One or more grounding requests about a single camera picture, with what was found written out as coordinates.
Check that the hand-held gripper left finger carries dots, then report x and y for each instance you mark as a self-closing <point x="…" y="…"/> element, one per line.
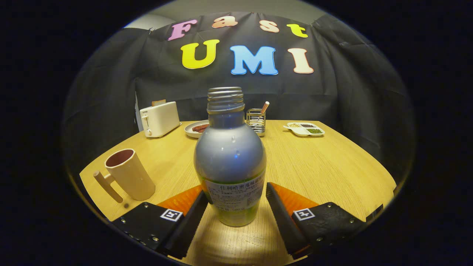
<point x="186" y="231"/>

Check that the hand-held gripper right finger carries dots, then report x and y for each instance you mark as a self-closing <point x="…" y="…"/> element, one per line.
<point x="282" y="225"/>

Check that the silver juice bottle green label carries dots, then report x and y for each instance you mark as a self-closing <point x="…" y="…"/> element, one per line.
<point x="229" y="155"/>

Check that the wooden table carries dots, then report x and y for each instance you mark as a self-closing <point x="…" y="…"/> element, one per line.
<point x="317" y="166"/>

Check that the white divided dish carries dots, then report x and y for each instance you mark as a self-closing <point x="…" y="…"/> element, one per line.
<point x="303" y="132"/>

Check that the small white plate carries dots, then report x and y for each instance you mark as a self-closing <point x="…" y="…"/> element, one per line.
<point x="190" y="131"/>

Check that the red food slices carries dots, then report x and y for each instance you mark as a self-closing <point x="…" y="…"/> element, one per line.
<point x="199" y="128"/>

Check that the white toaster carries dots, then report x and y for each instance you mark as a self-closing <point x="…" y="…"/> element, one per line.
<point x="160" y="119"/>

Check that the striped stick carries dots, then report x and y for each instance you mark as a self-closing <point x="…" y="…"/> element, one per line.
<point x="264" y="108"/>

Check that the toast slice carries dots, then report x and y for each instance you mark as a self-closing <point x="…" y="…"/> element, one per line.
<point x="159" y="102"/>

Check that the black backdrop cloth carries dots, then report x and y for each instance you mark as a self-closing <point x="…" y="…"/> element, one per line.
<point x="343" y="103"/>

